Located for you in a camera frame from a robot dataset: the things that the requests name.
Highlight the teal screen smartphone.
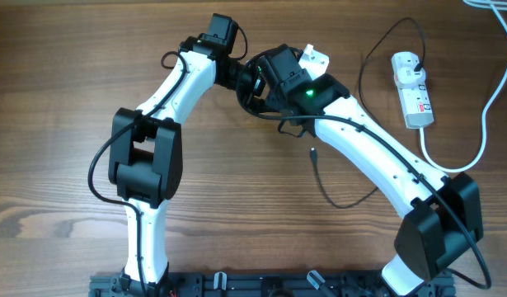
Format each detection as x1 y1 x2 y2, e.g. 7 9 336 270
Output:
252 66 265 97

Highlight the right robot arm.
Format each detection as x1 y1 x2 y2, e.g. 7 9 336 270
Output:
253 45 491 296

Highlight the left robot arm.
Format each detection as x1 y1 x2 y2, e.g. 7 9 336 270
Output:
108 14 265 287

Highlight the white USB charger plug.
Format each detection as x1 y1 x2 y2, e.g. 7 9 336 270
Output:
394 67 426 89

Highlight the white power strip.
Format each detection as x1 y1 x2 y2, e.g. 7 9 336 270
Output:
391 51 434 130

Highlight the black USB charging cable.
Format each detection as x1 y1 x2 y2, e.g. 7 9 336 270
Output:
310 16 427 210

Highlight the white power strip cord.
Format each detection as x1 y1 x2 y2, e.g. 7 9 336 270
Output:
419 0 507 174

